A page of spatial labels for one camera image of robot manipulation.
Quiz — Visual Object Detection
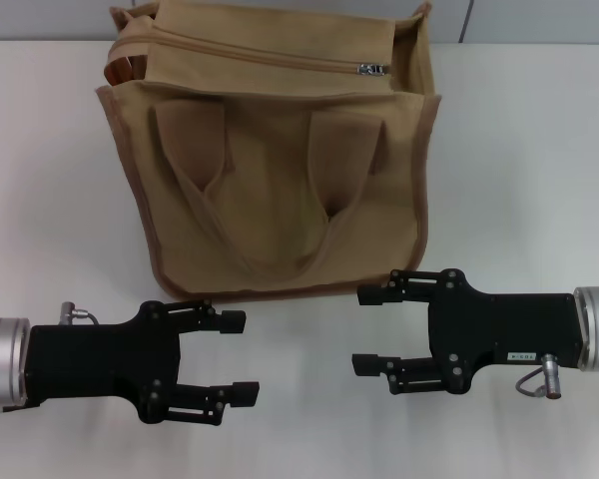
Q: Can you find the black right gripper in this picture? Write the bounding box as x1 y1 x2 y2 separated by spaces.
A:
351 268 593 396

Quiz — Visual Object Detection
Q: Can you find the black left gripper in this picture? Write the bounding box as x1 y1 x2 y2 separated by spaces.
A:
22 297 261 428

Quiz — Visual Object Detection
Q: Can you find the khaki canvas food bag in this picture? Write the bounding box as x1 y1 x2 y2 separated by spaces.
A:
94 0 441 304

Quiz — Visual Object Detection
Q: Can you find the left gripper cable with connector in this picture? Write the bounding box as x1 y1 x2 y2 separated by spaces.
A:
59 300 104 328

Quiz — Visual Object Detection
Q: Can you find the gripper cable with connector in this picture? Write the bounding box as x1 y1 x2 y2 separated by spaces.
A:
514 352 564 400
59 300 104 328

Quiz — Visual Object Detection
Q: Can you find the right gripper cable with connector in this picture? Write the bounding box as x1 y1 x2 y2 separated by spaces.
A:
514 352 564 400

